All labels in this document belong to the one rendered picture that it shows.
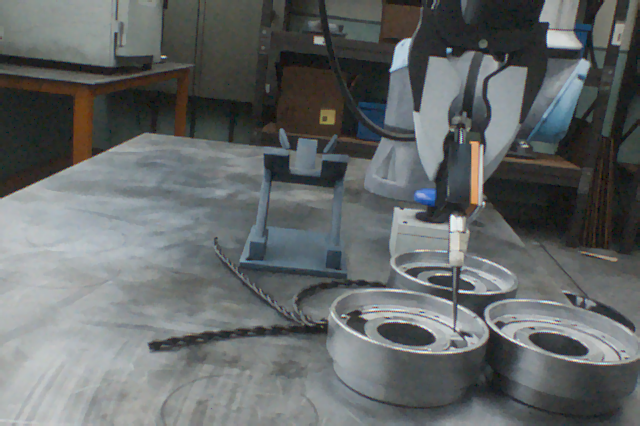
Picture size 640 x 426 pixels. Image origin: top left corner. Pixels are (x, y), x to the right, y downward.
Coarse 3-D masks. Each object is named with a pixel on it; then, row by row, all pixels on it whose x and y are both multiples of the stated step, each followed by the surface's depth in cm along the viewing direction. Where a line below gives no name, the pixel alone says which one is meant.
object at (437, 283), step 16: (400, 256) 61; (416, 256) 62; (432, 256) 63; (448, 256) 63; (464, 256) 63; (400, 272) 56; (432, 272) 60; (448, 272) 61; (480, 272) 62; (496, 272) 61; (512, 272) 59; (400, 288) 56; (416, 288) 54; (432, 288) 54; (448, 288) 53; (464, 288) 60; (480, 288) 58; (512, 288) 55; (464, 304) 53; (480, 304) 53
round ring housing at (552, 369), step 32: (512, 320) 52; (544, 320) 52; (576, 320) 52; (608, 320) 51; (512, 352) 45; (544, 352) 44; (576, 352) 50; (512, 384) 46; (544, 384) 44; (576, 384) 43; (608, 384) 44
